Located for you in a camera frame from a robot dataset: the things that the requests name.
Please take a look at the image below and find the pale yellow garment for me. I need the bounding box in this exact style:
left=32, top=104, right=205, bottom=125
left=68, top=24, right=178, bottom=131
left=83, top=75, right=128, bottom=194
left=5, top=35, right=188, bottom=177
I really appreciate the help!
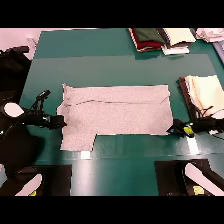
left=189, top=74, right=224, bottom=118

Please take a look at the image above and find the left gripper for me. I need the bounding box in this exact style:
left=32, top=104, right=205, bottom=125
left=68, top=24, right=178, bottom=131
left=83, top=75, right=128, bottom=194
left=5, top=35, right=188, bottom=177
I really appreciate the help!
left=48, top=114, right=68, bottom=130

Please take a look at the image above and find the red garment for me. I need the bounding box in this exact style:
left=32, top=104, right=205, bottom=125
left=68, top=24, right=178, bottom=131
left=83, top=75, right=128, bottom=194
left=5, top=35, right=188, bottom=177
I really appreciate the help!
left=128, top=27, right=165, bottom=54

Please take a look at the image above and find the brown garment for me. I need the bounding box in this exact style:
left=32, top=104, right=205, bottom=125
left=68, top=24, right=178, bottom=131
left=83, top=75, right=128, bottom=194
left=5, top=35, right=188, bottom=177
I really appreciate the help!
left=177, top=76, right=202, bottom=122

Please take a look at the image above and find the grey T-shirt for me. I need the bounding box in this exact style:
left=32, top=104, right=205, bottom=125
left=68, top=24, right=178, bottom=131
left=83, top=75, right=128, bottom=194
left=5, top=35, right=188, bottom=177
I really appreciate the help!
left=56, top=83, right=174, bottom=152

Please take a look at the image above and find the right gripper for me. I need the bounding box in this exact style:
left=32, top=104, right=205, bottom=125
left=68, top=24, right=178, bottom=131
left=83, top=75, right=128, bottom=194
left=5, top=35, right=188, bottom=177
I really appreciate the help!
left=170, top=119, right=195, bottom=138

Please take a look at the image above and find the white garment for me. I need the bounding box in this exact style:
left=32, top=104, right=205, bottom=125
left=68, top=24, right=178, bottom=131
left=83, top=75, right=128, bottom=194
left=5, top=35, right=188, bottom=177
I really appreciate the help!
left=195, top=27, right=224, bottom=44
left=161, top=43, right=190, bottom=56

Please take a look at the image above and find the dark green garment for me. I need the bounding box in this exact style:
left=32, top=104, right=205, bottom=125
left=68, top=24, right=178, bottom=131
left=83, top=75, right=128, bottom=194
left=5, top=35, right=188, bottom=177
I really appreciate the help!
left=134, top=27, right=167, bottom=45

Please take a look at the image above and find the cream garment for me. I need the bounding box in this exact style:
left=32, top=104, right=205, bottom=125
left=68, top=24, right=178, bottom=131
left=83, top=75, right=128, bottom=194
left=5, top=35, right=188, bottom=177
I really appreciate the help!
left=162, top=27, right=197, bottom=48

